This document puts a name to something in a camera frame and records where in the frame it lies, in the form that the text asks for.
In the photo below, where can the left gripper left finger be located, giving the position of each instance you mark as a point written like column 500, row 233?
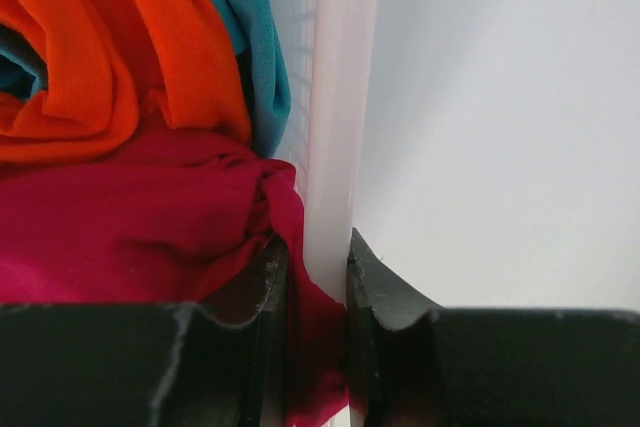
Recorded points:
column 214, row 363

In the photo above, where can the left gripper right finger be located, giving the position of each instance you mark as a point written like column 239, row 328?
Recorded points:
column 413, row 362

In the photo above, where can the magenta t shirt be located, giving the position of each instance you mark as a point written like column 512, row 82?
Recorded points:
column 172, row 216

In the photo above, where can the orange t shirt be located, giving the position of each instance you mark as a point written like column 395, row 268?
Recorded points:
column 110, row 64

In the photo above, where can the white plastic laundry basket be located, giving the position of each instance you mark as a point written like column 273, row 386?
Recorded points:
column 328, row 47

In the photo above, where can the teal t shirt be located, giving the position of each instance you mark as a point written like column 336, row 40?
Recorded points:
column 259, row 59

